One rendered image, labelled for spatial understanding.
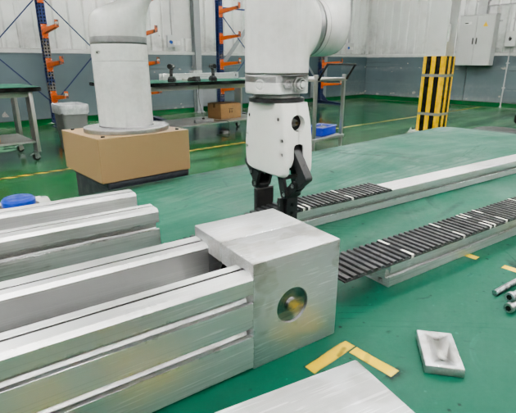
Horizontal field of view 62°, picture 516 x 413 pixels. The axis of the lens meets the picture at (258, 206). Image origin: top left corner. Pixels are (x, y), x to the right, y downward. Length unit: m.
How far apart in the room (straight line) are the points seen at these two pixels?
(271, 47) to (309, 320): 0.33
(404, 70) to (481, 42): 2.18
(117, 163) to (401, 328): 0.68
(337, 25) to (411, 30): 12.48
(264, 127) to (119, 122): 0.48
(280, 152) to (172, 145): 0.47
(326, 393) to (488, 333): 0.28
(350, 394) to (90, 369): 0.17
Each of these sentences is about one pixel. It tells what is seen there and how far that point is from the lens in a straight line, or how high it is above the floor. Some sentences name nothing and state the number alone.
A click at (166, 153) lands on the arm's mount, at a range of 1.00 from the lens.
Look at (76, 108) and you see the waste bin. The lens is 5.52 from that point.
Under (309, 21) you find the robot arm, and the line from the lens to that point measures 0.59.
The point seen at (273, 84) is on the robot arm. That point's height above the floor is 0.99.
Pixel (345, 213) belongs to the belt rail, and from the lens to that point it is 0.71.
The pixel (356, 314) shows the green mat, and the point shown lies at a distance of 0.46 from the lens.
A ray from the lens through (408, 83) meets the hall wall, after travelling 13.05.
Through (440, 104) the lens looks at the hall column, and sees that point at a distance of 6.91.
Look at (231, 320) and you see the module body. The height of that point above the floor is 0.83.
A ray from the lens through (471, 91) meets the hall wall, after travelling 12.28.
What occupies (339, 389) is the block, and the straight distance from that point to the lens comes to 0.22.
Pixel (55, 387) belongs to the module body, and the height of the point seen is 0.83.
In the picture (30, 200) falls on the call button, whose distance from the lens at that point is 0.63.
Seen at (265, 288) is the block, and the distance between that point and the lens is 0.34.
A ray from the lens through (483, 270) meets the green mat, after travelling 0.60.
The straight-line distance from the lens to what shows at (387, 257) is 0.50.
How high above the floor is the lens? 1.02
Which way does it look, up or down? 18 degrees down
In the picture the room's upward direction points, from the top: straight up
